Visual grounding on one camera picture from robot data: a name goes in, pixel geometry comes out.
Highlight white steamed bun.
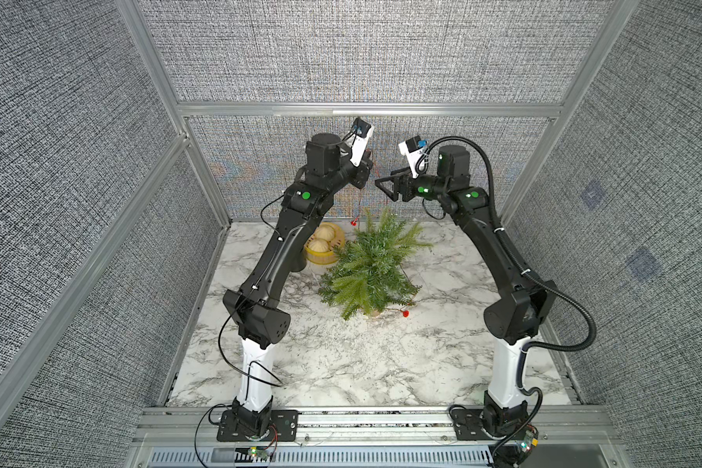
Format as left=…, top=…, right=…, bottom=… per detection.
left=307, top=238, right=331, bottom=254
left=314, top=224, right=335, bottom=243

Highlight yellow bamboo steamer basket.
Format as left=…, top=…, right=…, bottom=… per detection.
left=304, top=222, right=345, bottom=265

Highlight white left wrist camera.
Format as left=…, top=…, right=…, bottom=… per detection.
left=350, top=117, right=374, bottom=167

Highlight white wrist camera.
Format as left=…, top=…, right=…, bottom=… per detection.
left=350, top=117, right=374, bottom=167
left=398, top=136, right=429, bottom=179

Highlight black corrugated cable conduit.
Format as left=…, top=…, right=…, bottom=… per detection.
left=414, top=135, right=598, bottom=457

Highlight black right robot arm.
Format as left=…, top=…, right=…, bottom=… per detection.
left=376, top=140, right=554, bottom=440

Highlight small green christmas tree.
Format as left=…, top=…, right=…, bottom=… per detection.
left=319, top=208, right=431, bottom=321

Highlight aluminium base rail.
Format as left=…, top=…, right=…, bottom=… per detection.
left=124, top=406, right=633, bottom=467

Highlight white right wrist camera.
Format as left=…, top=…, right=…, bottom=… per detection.
left=398, top=136, right=429, bottom=179

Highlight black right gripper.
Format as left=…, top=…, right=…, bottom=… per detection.
left=378, top=165, right=456, bottom=207

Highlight red string lights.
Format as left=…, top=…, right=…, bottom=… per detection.
left=342, top=206, right=420, bottom=320

